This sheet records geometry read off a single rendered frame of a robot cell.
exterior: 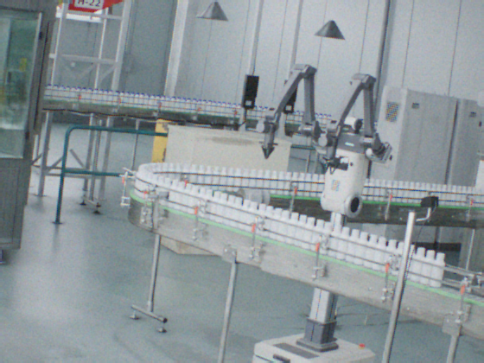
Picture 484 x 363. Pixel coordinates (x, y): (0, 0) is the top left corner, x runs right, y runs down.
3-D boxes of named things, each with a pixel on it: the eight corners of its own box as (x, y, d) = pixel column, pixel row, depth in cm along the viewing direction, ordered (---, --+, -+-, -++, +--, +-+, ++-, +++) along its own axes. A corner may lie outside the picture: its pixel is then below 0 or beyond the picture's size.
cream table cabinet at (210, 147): (245, 243, 1050) (261, 133, 1035) (275, 257, 997) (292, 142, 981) (151, 238, 995) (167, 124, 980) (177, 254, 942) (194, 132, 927)
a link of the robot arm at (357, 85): (372, 79, 546) (356, 79, 553) (369, 73, 542) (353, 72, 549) (341, 136, 528) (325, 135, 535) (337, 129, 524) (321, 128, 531)
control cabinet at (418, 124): (409, 241, 1206) (432, 91, 1181) (433, 251, 1163) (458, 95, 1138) (357, 240, 1165) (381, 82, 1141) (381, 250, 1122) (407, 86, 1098)
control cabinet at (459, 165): (460, 243, 1250) (483, 99, 1226) (485, 251, 1207) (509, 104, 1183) (414, 241, 1210) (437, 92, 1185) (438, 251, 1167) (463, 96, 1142)
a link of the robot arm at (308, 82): (319, 62, 581) (306, 61, 587) (306, 64, 571) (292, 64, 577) (321, 136, 590) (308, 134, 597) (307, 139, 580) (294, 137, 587)
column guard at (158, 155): (148, 162, 1622) (156, 97, 1607) (165, 162, 1651) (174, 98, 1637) (162, 167, 1596) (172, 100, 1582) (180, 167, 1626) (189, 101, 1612)
